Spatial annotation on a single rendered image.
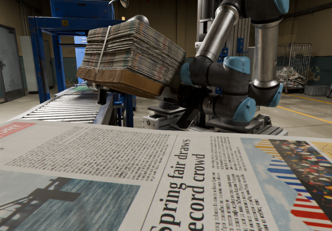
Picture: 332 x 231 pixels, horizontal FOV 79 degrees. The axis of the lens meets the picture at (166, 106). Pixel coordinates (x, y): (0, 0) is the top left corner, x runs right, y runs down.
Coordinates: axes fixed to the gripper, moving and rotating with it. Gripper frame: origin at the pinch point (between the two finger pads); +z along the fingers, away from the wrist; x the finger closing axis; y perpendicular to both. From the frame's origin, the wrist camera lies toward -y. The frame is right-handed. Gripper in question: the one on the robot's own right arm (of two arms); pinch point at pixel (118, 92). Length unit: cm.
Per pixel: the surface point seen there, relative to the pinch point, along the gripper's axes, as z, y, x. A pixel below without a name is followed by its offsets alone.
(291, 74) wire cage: -114, 241, 703
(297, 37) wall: -152, 426, 798
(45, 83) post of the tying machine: -139, -6, 1
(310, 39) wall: -101, 400, 772
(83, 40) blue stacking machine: -334, 98, 93
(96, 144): 78, -9, -48
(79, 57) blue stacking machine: -341, 63, 97
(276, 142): 89, -5, -37
